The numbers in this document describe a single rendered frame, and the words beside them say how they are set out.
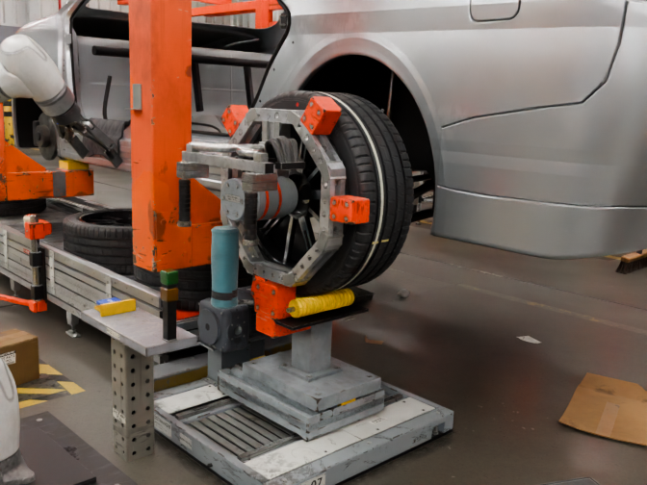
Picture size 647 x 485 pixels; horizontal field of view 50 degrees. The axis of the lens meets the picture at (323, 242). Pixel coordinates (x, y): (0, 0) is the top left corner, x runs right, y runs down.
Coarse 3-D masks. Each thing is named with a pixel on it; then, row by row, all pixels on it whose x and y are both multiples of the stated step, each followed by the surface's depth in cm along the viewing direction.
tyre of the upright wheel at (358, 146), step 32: (288, 96) 219; (352, 96) 224; (352, 128) 204; (384, 128) 213; (352, 160) 202; (384, 160) 207; (352, 192) 203; (384, 192) 206; (352, 224) 204; (384, 224) 209; (352, 256) 207; (384, 256) 217; (320, 288) 218
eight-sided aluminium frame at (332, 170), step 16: (256, 112) 218; (272, 112) 213; (288, 112) 208; (240, 128) 226; (256, 128) 226; (304, 128) 203; (304, 144) 204; (320, 144) 201; (320, 160) 200; (336, 160) 201; (224, 176) 235; (240, 176) 237; (336, 176) 199; (336, 192) 202; (320, 208) 202; (224, 224) 238; (240, 224) 239; (320, 224) 203; (336, 224) 204; (240, 240) 233; (320, 240) 203; (336, 240) 203; (240, 256) 234; (256, 256) 234; (304, 256) 209; (320, 256) 205; (256, 272) 228; (272, 272) 221; (288, 272) 217; (304, 272) 210
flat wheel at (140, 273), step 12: (240, 264) 290; (144, 276) 295; (156, 276) 291; (180, 276) 286; (192, 276) 286; (204, 276) 286; (240, 276) 291; (252, 276) 296; (156, 288) 292; (180, 288) 288; (192, 288) 287; (204, 288) 287; (180, 300) 288; (192, 300) 288
